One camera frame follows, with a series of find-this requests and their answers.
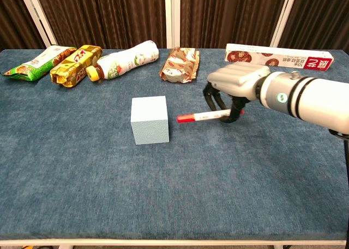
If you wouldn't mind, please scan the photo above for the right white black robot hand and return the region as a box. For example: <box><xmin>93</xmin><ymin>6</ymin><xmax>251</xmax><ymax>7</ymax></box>
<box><xmin>203</xmin><ymin>63</ymin><xmax>270</xmax><ymax>124</ymax></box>

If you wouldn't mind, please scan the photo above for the red and white marker pen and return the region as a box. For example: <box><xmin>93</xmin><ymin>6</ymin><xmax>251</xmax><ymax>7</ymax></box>
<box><xmin>176</xmin><ymin>109</ymin><xmax>244</xmax><ymax>123</ymax></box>

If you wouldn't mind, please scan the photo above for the light blue foam cube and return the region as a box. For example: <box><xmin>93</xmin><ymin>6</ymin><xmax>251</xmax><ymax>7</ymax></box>
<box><xmin>130</xmin><ymin>96</ymin><xmax>170</xmax><ymax>145</ymax></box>

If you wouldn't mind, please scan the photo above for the long white red box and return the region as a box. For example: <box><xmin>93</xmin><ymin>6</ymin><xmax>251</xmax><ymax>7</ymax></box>
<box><xmin>225</xmin><ymin>43</ymin><xmax>334</xmax><ymax>72</ymax></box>

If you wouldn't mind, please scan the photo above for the brown and white snack wrapper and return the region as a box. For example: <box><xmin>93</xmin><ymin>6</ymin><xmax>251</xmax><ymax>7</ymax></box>
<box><xmin>159</xmin><ymin>47</ymin><xmax>200</xmax><ymax>84</ymax></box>

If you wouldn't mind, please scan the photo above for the dark brown fabric partition panel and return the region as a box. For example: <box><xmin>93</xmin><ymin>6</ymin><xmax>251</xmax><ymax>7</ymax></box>
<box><xmin>278</xmin><ymin>0</ymin><xmax>349</xmax><ymax>53</ymax></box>
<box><xmin>0</xmin><ymin>0</ymin><xmax>46</xmax><ymax>52</ymax></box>
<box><xmin>32</xmin><ymin>0</ymin><xmax>167</xmax><ymax>50</ymax></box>
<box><xmin>179</xmin><ymin>0</ymin><xmax>290</xmax><ymax>49</ymax></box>

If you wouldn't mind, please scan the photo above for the white bottle with yellow cap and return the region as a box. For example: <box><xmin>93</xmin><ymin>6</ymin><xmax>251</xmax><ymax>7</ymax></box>
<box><xmin>86</xmin><ymin>40</ymin><xmax>160</xmax><ymax>82</ymax></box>

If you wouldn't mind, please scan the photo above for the blue table cloth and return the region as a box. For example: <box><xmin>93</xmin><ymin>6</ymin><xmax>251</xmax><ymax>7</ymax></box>
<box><xmin>0</xmin><ymin>49</ymin><xmax>349</xmax><ymax>241</ymax></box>

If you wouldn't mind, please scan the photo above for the yellow snack packet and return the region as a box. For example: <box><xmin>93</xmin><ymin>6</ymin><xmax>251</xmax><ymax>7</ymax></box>
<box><xmin>50</xmin><ymin>44</ymin><xmax>103</xmax><ymax>88</ymax></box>

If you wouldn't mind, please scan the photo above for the green snack packet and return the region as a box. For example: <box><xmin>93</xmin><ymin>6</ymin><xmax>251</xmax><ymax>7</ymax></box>
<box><xmin>1</xmin><ymin>45</ymin><xmax>78</xmax><ymax>82</ymax></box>

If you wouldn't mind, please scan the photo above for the white partition frame post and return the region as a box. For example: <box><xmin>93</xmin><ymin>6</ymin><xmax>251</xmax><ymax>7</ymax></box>
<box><xmin>269</xmin><ymin>0</ymin><xmax>300</xmax><ymax>48</ymax></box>
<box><xmin>164</xmin><ymin>0</ymin><xmax>181</xmax><ymax>49</ymax></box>
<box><xmin>16</xmin><ymin>0</ymin><xmax>58</xmax><ymax>48</ymax></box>

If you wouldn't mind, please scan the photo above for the thin black cable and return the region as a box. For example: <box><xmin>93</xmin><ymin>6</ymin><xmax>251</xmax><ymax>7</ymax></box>
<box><xmin>328</xmin><ymin>128</ymin><xmax>349</xmax><ymax>198</ymax></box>

